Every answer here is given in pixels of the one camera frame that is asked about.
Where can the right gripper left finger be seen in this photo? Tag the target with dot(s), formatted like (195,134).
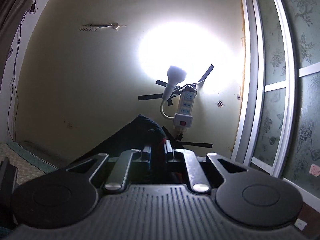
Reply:
(146,160)

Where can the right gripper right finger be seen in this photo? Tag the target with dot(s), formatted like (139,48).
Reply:
(168,153)

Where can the navy red white patterned sweater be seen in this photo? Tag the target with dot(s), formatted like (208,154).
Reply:
(139,133)

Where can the white power strip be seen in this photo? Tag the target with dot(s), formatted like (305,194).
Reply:
(183,118)

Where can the white lamp bulb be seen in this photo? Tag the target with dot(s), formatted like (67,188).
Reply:
(175,76)

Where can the sliding glass wardrobe door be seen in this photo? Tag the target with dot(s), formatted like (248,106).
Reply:
(278,131)

